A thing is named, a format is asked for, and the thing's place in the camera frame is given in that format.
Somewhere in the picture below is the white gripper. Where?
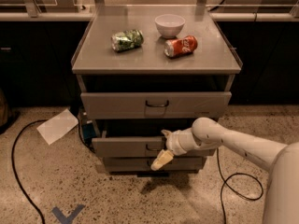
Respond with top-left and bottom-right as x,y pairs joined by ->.
150,128 -> 196,171

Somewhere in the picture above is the grey drawer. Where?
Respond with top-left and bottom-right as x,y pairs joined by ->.
102,157 -> 206,173
81,91 -> 231,119
91,119 -> 218,159

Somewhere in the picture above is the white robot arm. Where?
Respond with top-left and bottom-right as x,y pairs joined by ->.
151,118 -> 299,224

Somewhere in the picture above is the grey bottom drawer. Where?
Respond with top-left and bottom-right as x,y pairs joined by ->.
102,157 -> 206,173

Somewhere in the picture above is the grey top drawer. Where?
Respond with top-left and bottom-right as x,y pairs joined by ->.
81,91 -> 231,119

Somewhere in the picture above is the grey drawer cabinet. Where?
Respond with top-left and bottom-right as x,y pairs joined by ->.
70,4 -> 244,175

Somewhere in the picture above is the blue power box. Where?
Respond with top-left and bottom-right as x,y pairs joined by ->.
81,120 -> 96,143

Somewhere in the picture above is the red soda can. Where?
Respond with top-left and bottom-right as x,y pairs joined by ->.
164,35 -> 198,58

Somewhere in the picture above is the white paper sheet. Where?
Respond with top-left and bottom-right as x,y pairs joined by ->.
36,109 -> 78,145

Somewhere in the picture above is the green soda can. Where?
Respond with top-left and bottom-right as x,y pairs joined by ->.
111,29 -> 144,52

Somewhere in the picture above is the white bowl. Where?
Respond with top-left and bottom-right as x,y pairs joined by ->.
155,14 -> 185,38

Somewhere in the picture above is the blue tape marker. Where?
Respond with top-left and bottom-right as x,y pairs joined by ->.
51,203 -> 86,224

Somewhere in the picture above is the brown bag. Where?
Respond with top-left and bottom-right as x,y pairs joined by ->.
0,88 -> 12,127

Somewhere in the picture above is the black cable right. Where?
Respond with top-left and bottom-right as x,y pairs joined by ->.
216,147 -> 264,224

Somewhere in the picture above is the black cable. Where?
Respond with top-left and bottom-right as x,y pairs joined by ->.
10,119 -> 49,224
216,147 -> 264,224

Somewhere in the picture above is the black cable left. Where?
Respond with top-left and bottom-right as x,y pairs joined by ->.
10,119 -> 49,224

